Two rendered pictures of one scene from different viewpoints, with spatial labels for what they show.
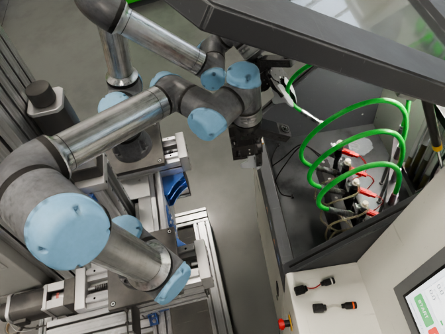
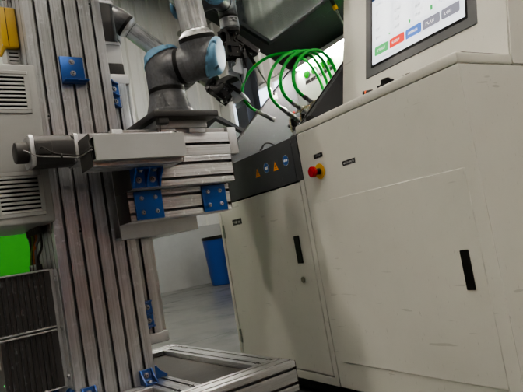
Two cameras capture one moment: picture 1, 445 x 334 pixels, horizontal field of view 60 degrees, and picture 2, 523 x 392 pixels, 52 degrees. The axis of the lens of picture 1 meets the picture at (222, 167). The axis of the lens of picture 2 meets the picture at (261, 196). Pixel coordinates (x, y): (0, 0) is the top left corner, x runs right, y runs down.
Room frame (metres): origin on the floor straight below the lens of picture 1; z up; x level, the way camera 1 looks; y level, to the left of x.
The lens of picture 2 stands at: (-1.04, 1.02, 0.61)
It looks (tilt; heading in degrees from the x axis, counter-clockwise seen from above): 4 degrees up; 327
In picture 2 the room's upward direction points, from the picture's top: 10 degrees counter-clockwise
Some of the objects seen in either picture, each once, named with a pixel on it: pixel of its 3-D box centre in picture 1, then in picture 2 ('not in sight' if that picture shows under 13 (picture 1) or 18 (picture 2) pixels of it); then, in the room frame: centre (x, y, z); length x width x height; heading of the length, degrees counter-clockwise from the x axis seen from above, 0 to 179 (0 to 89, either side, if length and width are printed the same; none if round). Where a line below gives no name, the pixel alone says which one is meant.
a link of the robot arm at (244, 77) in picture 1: (243, 89); (226, 5); (0.67, -0.08, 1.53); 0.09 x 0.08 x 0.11; 131
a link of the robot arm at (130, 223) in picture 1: (127, 242); (165, 69); (0.52, 0.29, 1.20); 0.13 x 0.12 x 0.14; 41
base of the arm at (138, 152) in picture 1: (129, 138); not in sight; (1.02, 0.32, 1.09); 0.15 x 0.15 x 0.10
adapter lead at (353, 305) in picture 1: (334, 306); not in sight; (0.31, -0.24, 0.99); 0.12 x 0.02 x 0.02; 84
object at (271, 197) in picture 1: (270, 195); (255, 175); (0.79, -0.16, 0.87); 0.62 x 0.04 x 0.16; 178
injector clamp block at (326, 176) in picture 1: (342, 207); not in sight; (0.66, -0.39, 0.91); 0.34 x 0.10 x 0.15; 178
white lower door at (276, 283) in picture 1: (267, 244); (269, 279); (0.79, -0.14, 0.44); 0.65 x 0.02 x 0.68; 178
